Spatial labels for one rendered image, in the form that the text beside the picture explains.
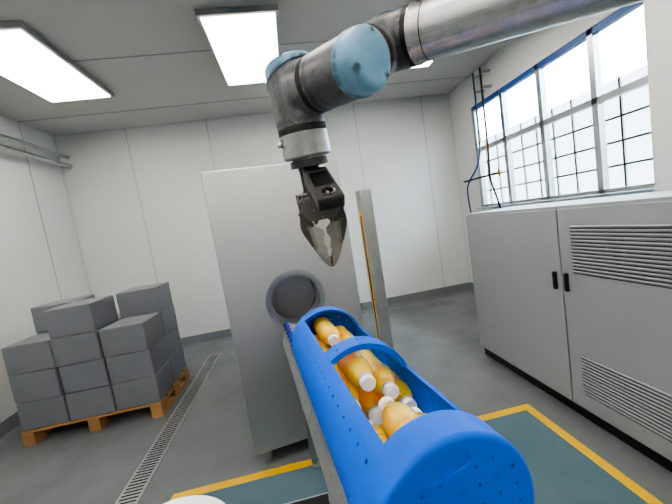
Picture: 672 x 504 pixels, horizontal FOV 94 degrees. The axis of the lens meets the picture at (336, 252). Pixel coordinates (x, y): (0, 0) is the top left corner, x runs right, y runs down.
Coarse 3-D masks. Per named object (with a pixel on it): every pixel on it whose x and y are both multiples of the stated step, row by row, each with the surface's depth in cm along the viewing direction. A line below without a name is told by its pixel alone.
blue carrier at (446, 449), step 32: (352, 320) 130; (320, 352) 91; (352, 352) 84; (384, 352) 104; (320, 384) 80; (416, 384) 85; (320, 416) 75; (352, 416) 61; (448, 416) 51; (352, 448) 56; (384, 448) 49; (416, 448) 46; (448, 448) 46; (480, 448) 47; (512, 448) 49; (352, 480) 52; (384, 480) 45; (416, 480) 45; (448, 480) 46; (480, 480) 48; (512, 480) 49
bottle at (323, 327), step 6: (318, 318) 127; (324, 318) 126; (318, 324) 121; (324, 324) 118; (330, 324) 117; (318, 330) 118; (324, 330) 113; (330, 330) 112; (336, 330) 114; (318, 336) 119; (324, 336) 112; (324, 342) 113
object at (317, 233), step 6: (312, 228) 60; (318, 228) 60; (312, 234) 60; (318, 234) 61; (324, 234) 61; (318, 240) 61; (318, 246) 61; (324, 246) 61; (318, 252) 61; (324, 252) 62; (324, 258) 62; (330, 258) 62; (330, 264) 63
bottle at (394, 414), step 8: (384, 408) 63; (392, 408) 61; (400, 408) 60; (408, 408) 60; (384, 416) 61; (392, 416) 59; (400, 416) 58; (408, 416) 58; (416, 416) 58; (384, 424) 60; (392, 424) 58; (400, 424) 56; (392, 432) 57
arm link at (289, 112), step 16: (272, 64) 52; (288, 64) 52; (272, 80) 53; (288, 80) 51; (272, 96) 55; (288, 96) 52; (288, 112) 54; (304, 112) 54; (288, 128) 55; (304, 128) 54
